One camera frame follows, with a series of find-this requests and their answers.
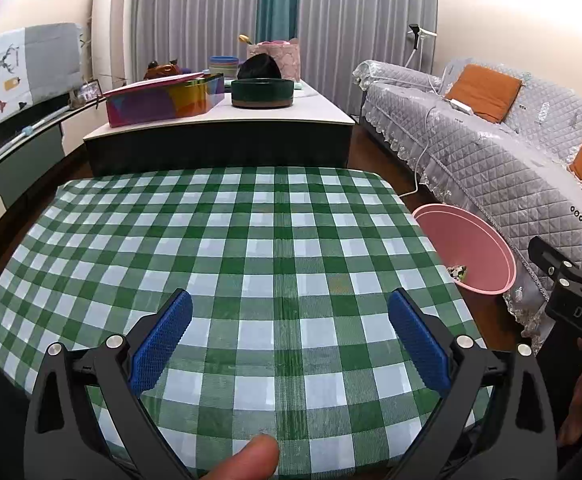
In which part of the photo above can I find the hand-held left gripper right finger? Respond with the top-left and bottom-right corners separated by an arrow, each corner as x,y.
387,287 -> 556,480

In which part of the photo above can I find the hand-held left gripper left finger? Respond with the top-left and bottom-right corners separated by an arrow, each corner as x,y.
23,287 -> 194,480

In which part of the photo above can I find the pink plastic basin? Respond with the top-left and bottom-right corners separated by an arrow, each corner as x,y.
412,203 -> 516,296

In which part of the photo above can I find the person's left hand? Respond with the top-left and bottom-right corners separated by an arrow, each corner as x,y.
215,434 -> 280,480

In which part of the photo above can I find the grey quilted sofa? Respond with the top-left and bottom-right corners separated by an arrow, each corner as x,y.
353,57 -> 582,356

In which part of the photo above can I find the green checked tablecloth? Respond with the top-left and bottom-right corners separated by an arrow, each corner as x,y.
0,165 -> 482,480

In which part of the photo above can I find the dark media cabinet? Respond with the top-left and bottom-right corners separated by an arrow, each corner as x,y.
0,105 -> 89,211

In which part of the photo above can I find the colourful gift box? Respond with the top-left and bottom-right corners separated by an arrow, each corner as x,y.
103,72 -> 226,128

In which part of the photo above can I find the white top coffee table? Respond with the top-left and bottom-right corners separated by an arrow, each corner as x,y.
83,81 -> 356,178

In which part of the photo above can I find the white floor lamp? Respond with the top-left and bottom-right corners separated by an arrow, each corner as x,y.
406,24 -> 438,68

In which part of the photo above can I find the dark green round bowl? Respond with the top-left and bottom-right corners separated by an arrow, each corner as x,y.
231,78 -> 295,110

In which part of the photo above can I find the brown figurine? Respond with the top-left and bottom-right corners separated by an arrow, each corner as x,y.
143,60 -> 180,81

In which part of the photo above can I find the stack of coloured bowls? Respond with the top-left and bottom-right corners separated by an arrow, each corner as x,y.
209,56 -> 242,80

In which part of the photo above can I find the grey curtain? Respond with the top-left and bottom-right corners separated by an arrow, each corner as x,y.
296,0 -> 439,116
131,0 -> 264,81

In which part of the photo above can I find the black hat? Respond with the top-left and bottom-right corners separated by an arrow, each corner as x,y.
237,54 -> 284,81

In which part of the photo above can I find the grey printed dust cover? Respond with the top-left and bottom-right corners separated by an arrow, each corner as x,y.
0,22 -> 84,143

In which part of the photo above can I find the pink fabric bag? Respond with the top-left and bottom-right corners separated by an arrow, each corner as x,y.
247,37 -> 300,82

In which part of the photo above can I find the white standing air conditioner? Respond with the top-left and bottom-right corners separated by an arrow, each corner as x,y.
92,0 -> 136,96

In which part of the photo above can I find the teal curtain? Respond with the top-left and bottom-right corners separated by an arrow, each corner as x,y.
256,0 -> 302,46

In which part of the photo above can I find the small photo frame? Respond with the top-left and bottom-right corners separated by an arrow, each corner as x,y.
73,80 -> 102,106

